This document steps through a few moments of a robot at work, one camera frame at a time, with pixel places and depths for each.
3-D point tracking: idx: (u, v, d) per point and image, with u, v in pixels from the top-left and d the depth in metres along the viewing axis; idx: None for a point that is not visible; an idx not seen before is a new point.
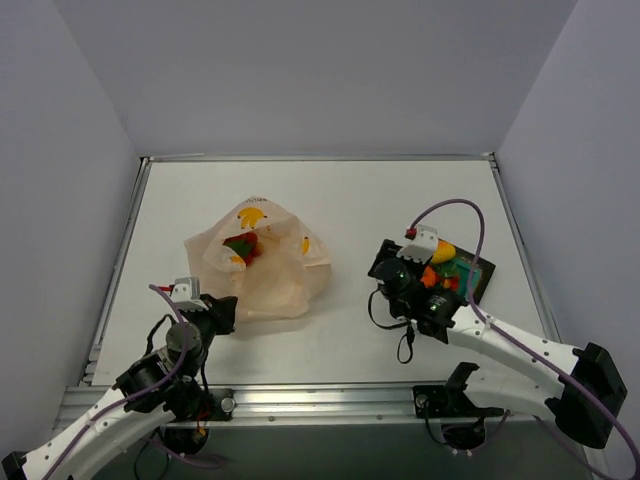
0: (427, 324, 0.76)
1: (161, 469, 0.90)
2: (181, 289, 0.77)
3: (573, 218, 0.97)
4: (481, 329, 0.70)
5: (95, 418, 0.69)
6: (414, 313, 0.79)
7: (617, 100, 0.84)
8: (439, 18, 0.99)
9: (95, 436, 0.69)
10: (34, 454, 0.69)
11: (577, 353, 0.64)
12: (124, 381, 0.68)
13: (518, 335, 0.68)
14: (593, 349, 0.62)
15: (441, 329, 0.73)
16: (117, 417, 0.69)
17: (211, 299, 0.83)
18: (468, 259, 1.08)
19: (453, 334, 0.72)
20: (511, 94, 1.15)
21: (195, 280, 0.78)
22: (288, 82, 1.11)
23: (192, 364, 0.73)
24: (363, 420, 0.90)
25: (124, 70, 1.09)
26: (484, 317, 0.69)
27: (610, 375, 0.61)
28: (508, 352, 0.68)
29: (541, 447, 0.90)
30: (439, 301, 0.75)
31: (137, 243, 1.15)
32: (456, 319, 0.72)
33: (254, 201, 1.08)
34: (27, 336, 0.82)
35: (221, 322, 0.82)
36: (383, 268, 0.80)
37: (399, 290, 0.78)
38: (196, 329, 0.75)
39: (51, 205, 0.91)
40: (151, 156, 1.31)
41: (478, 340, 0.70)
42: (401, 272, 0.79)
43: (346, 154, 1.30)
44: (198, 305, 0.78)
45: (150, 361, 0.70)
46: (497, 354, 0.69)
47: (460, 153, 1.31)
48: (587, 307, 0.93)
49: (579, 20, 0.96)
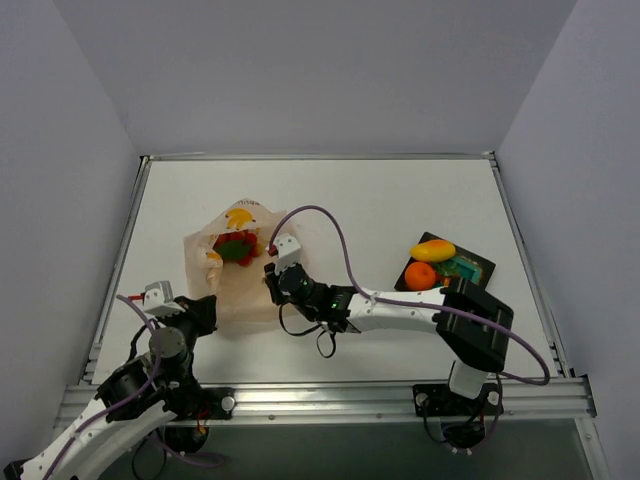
0: (336, 322, 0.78)
1: (158, 467, 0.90)
2: (152, 295, 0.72)
3: (574, 217, 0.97)
4: (368, 306, 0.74)
5: (80, 430, 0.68)
6: (321, 315, 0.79)
7: (617, 98, 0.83)
8: (439, 16, 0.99)
9: (82, 447, 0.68)
10: (27, 465, 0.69)
11: (443, 290, 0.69)
12: (106, 390, 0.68)
13: (395, 296, 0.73)
14: (455, 282, 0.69)
15: (344, 322, 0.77)
16: (101, 428, 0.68)
17: (188, 300, 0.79)
18: (469, 259, 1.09)
19: (354, 321, 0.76)
20: (511, 92, 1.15)
21: (166, 283, 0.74)
22: (288, 80, 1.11)
23: (178, 369, 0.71)
24: (362, 419, 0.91)
25: (123, 69, 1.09)
26: (368, 295, 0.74)
27: (478, 298, 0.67)
28: (393, 315, 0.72)
29: (541, 446, 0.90)
30: (340, 297, 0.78)
31: (136, 242, 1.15)
32: (350, 306, 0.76)
33: (246, 204, 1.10)
34: (27, 335, 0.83)
35: (202, 322, 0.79)
36: (284, 278, 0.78)
37: (305, 296, 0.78)
38: (181, 335, 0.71)
39: (51, 204, 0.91)
40: (151, 155, 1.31)
41: (372, 316, 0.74)
42: (305, 279, 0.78)
43: (345, 153, 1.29)
44: (174, 309, 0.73)
45: (133, 368, 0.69)
46: (389, 321, 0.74)
47: (460, 152, 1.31)
48: (588, 305, 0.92)
49: (578, 18, 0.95)
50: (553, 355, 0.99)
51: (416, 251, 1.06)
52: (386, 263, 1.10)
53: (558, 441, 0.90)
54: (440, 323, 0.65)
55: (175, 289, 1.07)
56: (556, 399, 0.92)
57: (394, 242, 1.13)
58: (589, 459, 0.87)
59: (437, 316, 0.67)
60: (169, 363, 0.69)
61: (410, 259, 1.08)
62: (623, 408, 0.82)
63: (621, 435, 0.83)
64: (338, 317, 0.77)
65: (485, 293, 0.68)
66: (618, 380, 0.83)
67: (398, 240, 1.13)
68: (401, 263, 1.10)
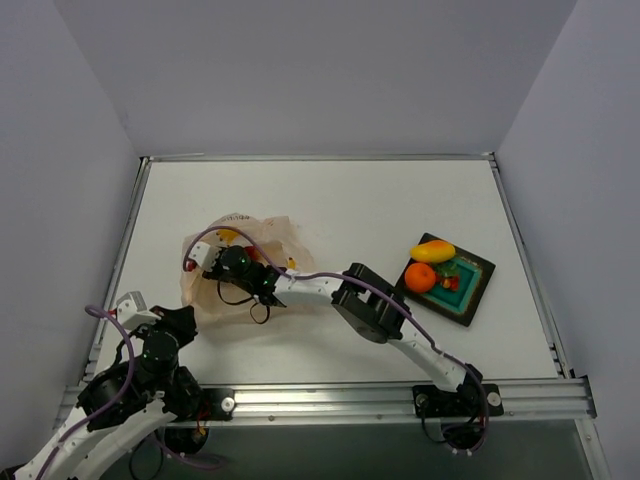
0: (267, 297, 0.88)
1: (155, 468, 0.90)
2: (124, 306, 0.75)
3: (573, 219, 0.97)
4: (290, 283, 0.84)
5: (63, 439, 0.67)
6: (254, 291, 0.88)
7: (617, 100, 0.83)
8: (439, 17, 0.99)
9: (67, 456, 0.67)
10: (19, 472, 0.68)
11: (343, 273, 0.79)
12: (85, 398, 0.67)
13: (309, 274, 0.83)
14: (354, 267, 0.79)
15: (273, 297, 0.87)
16: (83, 437, 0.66)
17: (163, 308, 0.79)
18: (469, 258, 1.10)
19: (280, 294, 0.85)
20: (510, 93, 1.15)
21: (136, 292, 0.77)
22: (288, 81, 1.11)
23: (165, 376, 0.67)
24: (363, 419, 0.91)
25: (124, 70, 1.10)
26: (289, 274, 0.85)
27: (372, 281, 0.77)
28: (306, 290, 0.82)
29: (540, 446, 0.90)
30: (272, 275, 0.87)
31: (137, 243, 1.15)
32: (276, 282, 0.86)
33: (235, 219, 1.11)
34: (26, 335, 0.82)
35: (182, 328, 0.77)
36: (226, 255, 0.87)
37: (243, 271, 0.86)
38: (169, 339, 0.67)
39: (51, 205, 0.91)
40: (152, 156, 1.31)
41: (292, 292, 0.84)
42: (243, 257, 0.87)
43: (345, 154, 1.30)
44: (150, 316, 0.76)
45: (115, 373, 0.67)
46: (305, 296, 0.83)
47: (460, 153, 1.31)
48: (587, 307, 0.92)
49: (578, 19, 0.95)
50: (553, 356, 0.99)
51: (416, 252, 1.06)
52: (386, 264, 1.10)
53: (556, 439, 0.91)
54: (338, 298, 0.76)
55: (175, 290, 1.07)
56: (556, 399, 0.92)
57: (393, 243, 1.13)
58: (590, 459, 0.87)
59: (334, 296, 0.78)
60: (156, 368, 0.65)
61: (409, 259, 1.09)
62: (623, 407, 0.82)
63: (620, 435, 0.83)
64: (268, 291, 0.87)
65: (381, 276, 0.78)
66: (619, 381, 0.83)
67: (398, 241, 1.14)
68: (401, 264, 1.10)
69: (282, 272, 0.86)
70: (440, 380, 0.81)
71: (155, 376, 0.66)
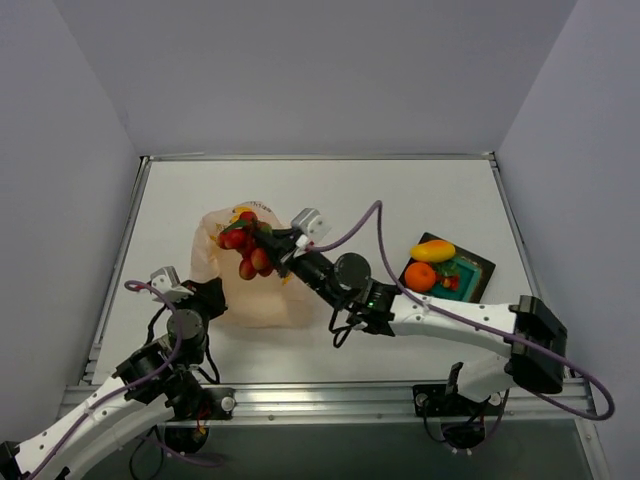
0: (371, 322, 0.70)
1: (154, 469, 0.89)
2: (158, 281, 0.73)
3: (574, 219, 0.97)
4: (419, 311, 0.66)
5: (94, 407, 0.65)
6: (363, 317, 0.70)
7: (617, 101, 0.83)
8: (438, 17, 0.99)
9: (93, 426, 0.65)
10: (30, 442, 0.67)
11: (513, 310, 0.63)
12: (125, 369, 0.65)
13: (452, 305, 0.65)
14: (526, 301, 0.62)
15: (380, 324, 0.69)
16: (117, 407, 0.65)
17: (194, 284, 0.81)
18: (469, 258, 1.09)
19: (396, 326, 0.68)
20: (511, 93, 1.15)
21: (170, 268, 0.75)
22: (288, 80, 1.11)
23: (194, 354, 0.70)
24: (362, 418, 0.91)
25: (124, 69, 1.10)
26: (419, 299, 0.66)
27: (546, 321, 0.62)
28: (449, 326, 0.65)
29: (539, 446, 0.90)
30: (378, 295, 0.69)
31: (137, 242, 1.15)
32: (394, 307, 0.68)
33: (258, 207, 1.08)
34: (25, 335, 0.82)
35: (212, 302, 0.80)
36: (345, 269, 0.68)
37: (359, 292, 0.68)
38: (197, 317, 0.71)
39: (51, 205, 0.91)
40: (151, 156, 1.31)
41: (420, 324, 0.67)
42: (366, 276, 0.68)
43: (346, 153, 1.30)
44: (183, 292, 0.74)
45: (152, 349, 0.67)
46: (439, 330, 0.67)
47: (461, 153, 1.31)
48: (588, 307, 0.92)
49: (578, 19, 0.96)
50: None
51: (416, 251, 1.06)
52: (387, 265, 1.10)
53: (556, 439, 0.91)
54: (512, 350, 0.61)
55: None
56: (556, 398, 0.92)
57: (394, 243, 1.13)
58: (590, 459, 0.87)
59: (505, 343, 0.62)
60: (187, 345, 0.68)
61: (410, 259, 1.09)
62: (622, 407, 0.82)
63: (620, 435, 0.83)
64: (375, 318, 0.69)
65: (552, 313, 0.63)
66: (619, 381, 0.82)
67: (399, 241, 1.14)
68: (402, 264, 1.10)
69: (406, 294, 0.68)
70: (472, 392, 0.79)
71: (186, 353, 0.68)
